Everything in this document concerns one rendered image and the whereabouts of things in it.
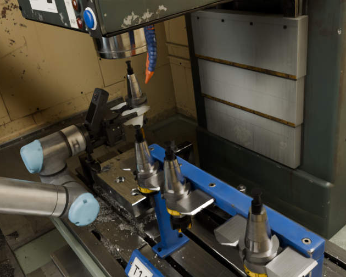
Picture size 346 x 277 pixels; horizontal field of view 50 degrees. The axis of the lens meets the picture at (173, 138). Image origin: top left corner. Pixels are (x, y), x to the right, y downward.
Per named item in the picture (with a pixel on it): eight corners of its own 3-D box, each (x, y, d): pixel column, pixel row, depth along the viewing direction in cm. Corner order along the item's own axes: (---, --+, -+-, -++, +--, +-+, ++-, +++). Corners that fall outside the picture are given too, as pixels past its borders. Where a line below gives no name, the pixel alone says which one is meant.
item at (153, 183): (154, 194, 76) (153, 192, 76) (140, 184, 80) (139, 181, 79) (180, 179, 79) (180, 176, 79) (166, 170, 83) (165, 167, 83)
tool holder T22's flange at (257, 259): (286, 253, 59) (286, 241, 58) (262, 275, 56) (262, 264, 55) (255, 234, 63) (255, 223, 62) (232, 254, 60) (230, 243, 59)
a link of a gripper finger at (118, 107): (135, 114, 115) (113, 127, 109) (131, 97, 112) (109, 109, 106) (142, 116, 113) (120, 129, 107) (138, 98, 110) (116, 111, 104)
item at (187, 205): (188, 220, 68) (187, 216, 67) (171, 207, 72) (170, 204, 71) (215, 201, 71) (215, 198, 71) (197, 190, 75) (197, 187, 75)
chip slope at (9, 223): (24, 276, 140) (-1, 224, 128) (-15, 199, 190) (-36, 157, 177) (199, 173, 183) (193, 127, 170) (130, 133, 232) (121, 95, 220)
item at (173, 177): (189, 187, 74) (185, 158, 70) (170, 195, 72) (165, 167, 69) (178, 177, 77) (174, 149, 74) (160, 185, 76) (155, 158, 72)
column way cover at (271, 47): (294, 172, 127) (297, 19, 102) (203, 131, 162) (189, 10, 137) (303, 166, 129) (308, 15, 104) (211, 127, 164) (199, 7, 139)
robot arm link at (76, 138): (56, 126, 98) (68, 136, 92) (72, 120, 100) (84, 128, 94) (64, 150, 102) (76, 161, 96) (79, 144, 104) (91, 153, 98)
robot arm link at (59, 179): (61, 219, 95) (48, 184, 90) (45, 200, 103) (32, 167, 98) (88, 204, 99) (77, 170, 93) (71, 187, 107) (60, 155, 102)
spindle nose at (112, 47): (167, 44, 99) (160, -3, 93) (121, 62, 90) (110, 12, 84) (129, 39, 109) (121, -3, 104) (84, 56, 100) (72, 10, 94)
